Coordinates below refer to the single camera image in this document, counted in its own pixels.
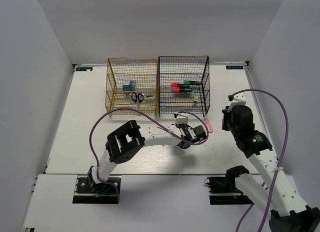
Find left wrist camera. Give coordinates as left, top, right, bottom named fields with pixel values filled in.
left=174, top=113, right=188, bottom=125

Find black wire shelf rack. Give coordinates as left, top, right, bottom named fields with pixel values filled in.
left=158, top=55, right=210, bottom=116

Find table label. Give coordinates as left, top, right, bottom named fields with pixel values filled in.
left=75, top=67, right=93, bottom=71
left=225, top=65, right=244, bottom=70

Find left table label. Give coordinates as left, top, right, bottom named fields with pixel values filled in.
left=75, top=67, right=93, bottom=71

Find green highlighter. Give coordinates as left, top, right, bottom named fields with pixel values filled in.
left=184, top=80, right=202, bottom=85

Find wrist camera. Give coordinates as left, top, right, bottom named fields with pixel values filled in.
left=228, top=92, right=247, bottom=109
left=174, top=113, right=188, bottom=125

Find blue tape dispenser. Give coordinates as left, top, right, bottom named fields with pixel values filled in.
left=122, top=80, right=136, bottom=91

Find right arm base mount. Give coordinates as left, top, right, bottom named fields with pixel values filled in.
left=204, top=177, right=252, bottom=206

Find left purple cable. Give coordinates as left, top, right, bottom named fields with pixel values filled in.
left=89, top=108, right=209, bottom=204

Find black handled scissors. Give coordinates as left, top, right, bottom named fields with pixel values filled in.
left=131, top=92, right=144, bottom=111

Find right table label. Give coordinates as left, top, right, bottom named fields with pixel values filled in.
left=225, top=65, right=244, bottom=70

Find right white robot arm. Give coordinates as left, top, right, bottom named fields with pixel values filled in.
left=222, top=105, right=320, bottom=232

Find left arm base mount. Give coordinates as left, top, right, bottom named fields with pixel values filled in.
left=72, top=176, right=119, bottom=205

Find pink highlighter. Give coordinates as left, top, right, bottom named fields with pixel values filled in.
left=171, top=83, right=190, bottom=88

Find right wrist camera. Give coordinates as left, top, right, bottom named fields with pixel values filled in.
left=228, top=92, right=247, bottom=109

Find gold wire shelf rack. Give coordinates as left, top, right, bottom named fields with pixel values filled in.
left=105, top=58, right=158, bottom=118

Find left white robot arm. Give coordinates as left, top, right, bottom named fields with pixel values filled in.
left=87, top=120, right=207, bottom=192

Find pink eraser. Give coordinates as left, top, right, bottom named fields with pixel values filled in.
left=203, top=118, right=213, bottom=133

